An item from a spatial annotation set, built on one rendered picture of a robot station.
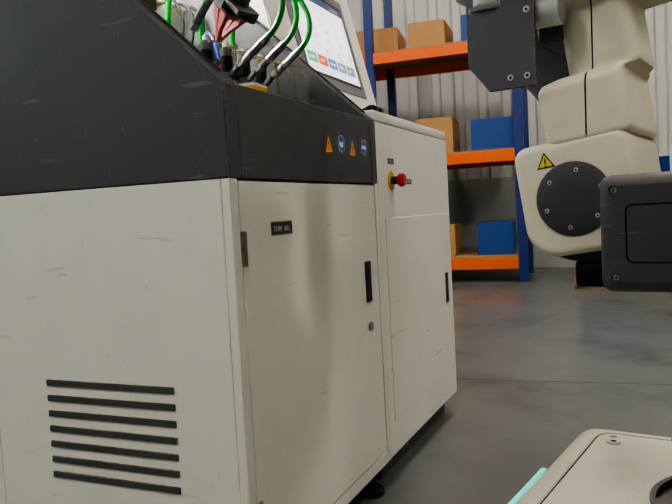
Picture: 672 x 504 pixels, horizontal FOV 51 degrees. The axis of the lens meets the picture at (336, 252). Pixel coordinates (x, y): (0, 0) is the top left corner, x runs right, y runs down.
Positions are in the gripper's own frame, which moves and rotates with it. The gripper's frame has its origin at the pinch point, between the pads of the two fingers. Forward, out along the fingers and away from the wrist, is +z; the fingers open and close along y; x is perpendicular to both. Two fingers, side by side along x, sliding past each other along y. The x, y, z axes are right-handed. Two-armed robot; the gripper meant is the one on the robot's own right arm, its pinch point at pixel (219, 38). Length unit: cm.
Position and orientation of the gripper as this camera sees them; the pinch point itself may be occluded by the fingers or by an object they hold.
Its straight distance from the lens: 162.7
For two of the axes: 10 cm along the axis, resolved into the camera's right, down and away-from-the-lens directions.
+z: -4.7, 7.4, 4.7
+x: -6.1, 1.1, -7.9
